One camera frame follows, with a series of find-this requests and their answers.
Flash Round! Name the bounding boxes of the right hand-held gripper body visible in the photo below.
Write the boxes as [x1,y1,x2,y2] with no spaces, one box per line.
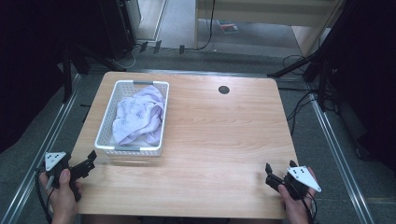
[279,165,322,201]

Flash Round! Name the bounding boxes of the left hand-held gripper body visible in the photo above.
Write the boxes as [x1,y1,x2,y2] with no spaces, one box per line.
[35,150,83,203]

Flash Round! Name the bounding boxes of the white plastic perforated basket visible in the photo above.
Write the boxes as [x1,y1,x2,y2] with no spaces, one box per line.
[93,79,171,158]

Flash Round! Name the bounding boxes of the lavender printed cloth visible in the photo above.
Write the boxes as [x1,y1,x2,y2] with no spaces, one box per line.
[111,84,166,147]

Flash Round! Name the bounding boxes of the person's right hand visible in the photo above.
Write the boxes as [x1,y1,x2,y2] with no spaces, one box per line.
[277,167,318,224]

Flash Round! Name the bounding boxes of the person's left hand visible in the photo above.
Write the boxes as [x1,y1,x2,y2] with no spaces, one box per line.
[38,168,84,224]

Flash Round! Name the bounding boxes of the black metal stand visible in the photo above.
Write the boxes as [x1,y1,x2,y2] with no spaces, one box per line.
[60,41,128,105]
[266,46,335,112]

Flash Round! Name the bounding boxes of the dark curtain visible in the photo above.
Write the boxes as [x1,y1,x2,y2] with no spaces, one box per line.
[0,0,104,154]
[317,0,396,174]

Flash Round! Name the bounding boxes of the black cabinet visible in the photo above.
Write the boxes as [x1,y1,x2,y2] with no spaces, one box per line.
[98,0,142,61]

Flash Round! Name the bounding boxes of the book on floor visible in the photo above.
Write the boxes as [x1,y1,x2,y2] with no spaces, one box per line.
[217,20,240,35]

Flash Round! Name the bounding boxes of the metal floor rail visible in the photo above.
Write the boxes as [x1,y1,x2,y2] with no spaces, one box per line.
[0,74,82,224]
[306,83,376,224]

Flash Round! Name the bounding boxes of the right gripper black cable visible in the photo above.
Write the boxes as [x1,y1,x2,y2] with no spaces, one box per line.
[290,183,318,224]

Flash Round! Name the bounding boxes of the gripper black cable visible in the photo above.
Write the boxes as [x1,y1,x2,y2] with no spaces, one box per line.
[290,183,318,224]
[34,169,53,224]

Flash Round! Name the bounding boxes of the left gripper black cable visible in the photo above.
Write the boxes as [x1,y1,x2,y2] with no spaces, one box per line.
[34,169,53,224]

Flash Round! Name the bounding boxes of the black floor cables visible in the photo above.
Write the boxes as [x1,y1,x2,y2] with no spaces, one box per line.
[278,54,321,136]

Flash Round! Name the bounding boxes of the white floor cable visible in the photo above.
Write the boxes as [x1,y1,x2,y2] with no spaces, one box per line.
[112,45,142,70]

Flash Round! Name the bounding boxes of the black hanging cable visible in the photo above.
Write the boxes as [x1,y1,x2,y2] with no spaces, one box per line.
[196,0,217,51]

